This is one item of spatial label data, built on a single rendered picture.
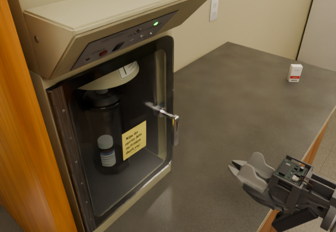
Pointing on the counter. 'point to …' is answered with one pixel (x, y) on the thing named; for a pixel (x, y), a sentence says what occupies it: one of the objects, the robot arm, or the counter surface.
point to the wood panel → (26, 144)
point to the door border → (73, 155)
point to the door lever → (172, 125)
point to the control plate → (93, 50)
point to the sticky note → (134, 140)
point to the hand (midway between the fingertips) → (235, 168)
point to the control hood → (105, 19)
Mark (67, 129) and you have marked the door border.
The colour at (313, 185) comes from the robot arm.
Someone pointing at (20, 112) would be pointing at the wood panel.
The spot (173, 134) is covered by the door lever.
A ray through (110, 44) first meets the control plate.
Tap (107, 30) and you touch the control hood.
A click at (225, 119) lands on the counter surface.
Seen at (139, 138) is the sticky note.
